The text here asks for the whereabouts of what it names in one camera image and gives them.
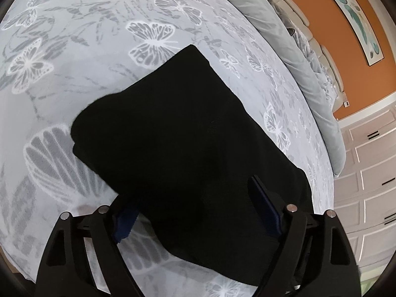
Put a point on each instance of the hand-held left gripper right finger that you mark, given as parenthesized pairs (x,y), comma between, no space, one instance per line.
(267,210)

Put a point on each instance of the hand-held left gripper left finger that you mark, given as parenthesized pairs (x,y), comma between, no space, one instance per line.
(125,222)

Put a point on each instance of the black pants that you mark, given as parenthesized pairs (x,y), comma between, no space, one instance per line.
(185,145)

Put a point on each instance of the white wardrobe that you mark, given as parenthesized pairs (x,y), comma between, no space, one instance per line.
(371,191)

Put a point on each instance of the butterfly print pillow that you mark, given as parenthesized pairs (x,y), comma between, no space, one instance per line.
(326,80)
(304,45)

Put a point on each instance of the butterfly print bed sheet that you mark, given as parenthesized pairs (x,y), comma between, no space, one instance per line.
(77,52)

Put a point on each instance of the grey cylinder bolster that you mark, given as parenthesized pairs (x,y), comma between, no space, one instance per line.
(291,31)

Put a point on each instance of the grey duvet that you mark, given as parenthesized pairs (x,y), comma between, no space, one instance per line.
(269,15)

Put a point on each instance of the beige padded headboard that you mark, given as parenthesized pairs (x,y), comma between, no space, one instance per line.
(290,3)

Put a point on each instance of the framed wall painting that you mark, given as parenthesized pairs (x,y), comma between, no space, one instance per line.
(355,18)

